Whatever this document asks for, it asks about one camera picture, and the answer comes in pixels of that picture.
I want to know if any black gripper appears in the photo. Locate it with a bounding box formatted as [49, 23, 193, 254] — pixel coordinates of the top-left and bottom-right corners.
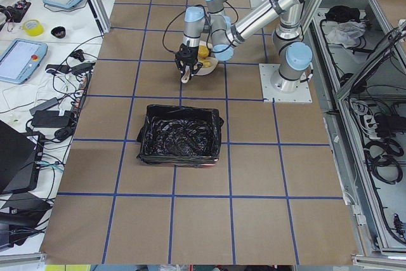
[175, 43, 202, 73]

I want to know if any yellow trash ball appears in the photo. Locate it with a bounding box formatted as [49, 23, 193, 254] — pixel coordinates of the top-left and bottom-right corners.
[198, 45, 210, 58]

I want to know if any beige plastic dustpan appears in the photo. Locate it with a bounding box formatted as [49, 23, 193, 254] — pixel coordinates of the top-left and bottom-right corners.
[175, 41, 218, 84]

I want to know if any yellow green sponge trash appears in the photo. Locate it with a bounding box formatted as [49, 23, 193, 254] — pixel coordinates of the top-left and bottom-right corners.
[202, 60, 213, 69]

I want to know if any black lined trash bin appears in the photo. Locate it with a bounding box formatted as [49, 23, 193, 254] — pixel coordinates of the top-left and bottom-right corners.
[137, 104, 224, 167]

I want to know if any small black bowl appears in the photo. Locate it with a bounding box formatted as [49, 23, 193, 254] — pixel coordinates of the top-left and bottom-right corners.
[51, 26, 66, 39]

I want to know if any black power adapter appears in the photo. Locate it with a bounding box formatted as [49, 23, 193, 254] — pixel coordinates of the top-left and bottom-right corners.
[31, 110, 74, 128]

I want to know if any yellow tape roll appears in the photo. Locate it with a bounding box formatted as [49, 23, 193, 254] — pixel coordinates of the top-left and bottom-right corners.
[22, 19, 44, 37]

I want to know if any white crumpled cloth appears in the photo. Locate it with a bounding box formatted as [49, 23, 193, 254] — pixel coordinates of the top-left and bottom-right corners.
[326, 21, 366, 48]

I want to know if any lower blue teach pendant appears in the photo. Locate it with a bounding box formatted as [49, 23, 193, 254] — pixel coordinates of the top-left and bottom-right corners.
[1, 38, 48, 84]

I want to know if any black laptop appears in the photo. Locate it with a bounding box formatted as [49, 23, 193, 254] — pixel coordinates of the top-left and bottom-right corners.
[1, 122, 44, 195]

